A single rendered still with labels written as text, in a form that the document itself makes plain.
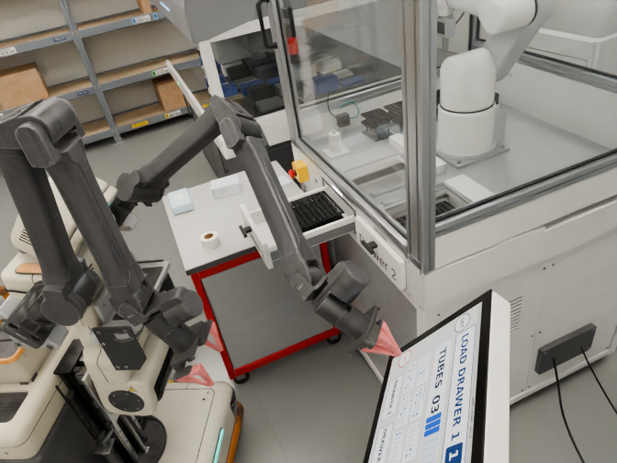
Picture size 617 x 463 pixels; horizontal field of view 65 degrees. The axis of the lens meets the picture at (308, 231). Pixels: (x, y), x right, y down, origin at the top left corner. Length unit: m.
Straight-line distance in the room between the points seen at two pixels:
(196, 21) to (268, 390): 1.65
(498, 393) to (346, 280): 0.33
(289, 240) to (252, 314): 1.10
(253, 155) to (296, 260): 0.26
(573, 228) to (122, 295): 1.29
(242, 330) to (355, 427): 0.62
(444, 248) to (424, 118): 0.39
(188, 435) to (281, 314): 0.61
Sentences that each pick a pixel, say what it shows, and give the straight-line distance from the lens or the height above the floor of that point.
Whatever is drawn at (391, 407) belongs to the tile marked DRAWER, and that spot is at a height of 1.01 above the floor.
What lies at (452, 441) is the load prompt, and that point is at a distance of 0.80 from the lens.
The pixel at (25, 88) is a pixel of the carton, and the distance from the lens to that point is 5.28.
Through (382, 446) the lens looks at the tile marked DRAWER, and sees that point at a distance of 0.96.
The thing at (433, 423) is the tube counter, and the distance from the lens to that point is 0.86.
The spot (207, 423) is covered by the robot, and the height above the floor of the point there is 0.28.
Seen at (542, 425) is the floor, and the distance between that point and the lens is 2.24.
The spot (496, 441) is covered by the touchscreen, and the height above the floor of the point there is 1.19.
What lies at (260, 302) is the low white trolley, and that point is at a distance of 2.06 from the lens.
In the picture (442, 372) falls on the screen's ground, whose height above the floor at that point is 1.12.
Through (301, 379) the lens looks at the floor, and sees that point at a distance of 2.34.
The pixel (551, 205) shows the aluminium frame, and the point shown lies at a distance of 1.54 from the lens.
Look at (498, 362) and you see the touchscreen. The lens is 0.85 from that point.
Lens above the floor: 1.84
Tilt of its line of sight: 35 degrees down
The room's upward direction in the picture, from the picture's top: 10 degrees counter-clockwise
